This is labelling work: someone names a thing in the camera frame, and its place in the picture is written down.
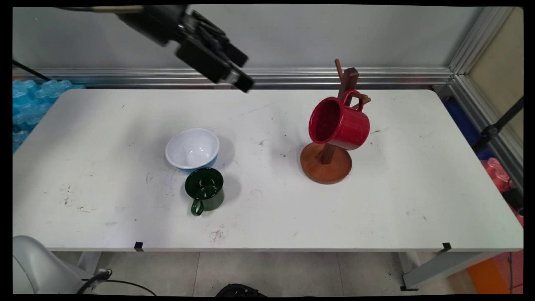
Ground orange box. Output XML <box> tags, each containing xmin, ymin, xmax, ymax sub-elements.
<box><xmin>466</xmin><ymin>251</ymin><xmax>524</xmax><ymax>295</ymax></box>

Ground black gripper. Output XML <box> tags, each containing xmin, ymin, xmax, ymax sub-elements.
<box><xmin>115</xmin><ymin>5</ymin><xmax>255</xmax><ymax>93</ymax></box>

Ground blue plastic sheet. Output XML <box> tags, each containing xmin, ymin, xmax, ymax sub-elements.
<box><xmin>443</xmin><ymin>97</ymin><xmax>496</xmax><ymax>161</ymax></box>

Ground long aluminium frame rail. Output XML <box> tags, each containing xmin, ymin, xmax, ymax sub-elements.
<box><xmin>13</xmin><ymin>67</ymin><xmax>454</xmax><ymax>89</ymax></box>

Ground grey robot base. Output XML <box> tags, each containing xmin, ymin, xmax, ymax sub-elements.
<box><xmin>13</xmin><ymin>235</ymin><xmax>84</xmax><ymax>295</ymax></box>

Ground black base cable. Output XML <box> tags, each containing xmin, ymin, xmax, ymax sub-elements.
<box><xmin>76</xmin><ymin>269</ymin><xmax>158</xmax><ymax>296</ymax></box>

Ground black tripod pole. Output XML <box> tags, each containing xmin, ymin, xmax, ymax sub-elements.
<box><xmin>472</xmin><ymin>96</ymin><xmax>524</xmax><ymax>153</ymax></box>

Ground pink red plastic bag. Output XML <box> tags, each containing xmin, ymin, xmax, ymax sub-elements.
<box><xmin>480</xmin><ymin>158</ymin><xmax>524</xmax><ymax>226</ymax></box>

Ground short aluminium frame rail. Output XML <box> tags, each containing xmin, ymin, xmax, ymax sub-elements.
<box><xmin>433</xmin><ymin>6</ymin><xmax>524</xmax><ymax>193</ymax></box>

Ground black rounded object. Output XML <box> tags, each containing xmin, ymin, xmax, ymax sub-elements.
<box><xmin>215</xmin><ymin>283</ymin><xmax>268</xmax><ymax>297</ymax></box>

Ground white bowl blue outside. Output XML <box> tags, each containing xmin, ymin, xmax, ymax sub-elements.
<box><xmin>165</xmin><ymin>128</ymin><xmax>221</xmax><ymax>171</ymax></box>

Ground blue plastic bubble wrap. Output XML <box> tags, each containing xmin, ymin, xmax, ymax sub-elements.
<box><xmin>13</xmin><ymin>79</ymin><xmax>86</xmax><ymax>153</ymax></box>

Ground wooden mug tree stand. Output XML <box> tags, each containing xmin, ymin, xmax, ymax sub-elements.
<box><xmin>300</xmin><ymin>59</ymin><xmax>372</xmax><ymax>185</ymax></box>

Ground dark green enamel mug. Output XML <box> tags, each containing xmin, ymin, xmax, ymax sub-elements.
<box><xmin>184</xmin><ymin>167</ymin><xmax>225</xmax><ymax>217</ymax></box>

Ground grey table leg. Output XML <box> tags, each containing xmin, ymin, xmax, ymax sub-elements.
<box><xmin>77</xmin><ymin>252</ymin><xmax>103</xmax><ymax>274</ymax></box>
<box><xmin>397</xmin><ymin>251</ymin><xmax>502</xmax><ymax>291</ymax></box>

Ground red ceramic mug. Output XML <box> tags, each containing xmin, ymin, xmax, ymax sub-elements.
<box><xmin>308</xmin><ymin>89</ymin><xmax>371</xmax><ymax>151</ymax></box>

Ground thin black rod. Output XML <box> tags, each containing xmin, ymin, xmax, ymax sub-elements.
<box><xmin>13</xmin><ymin>61</ymin><xmax>51</xmax><ymax>82</ymax></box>

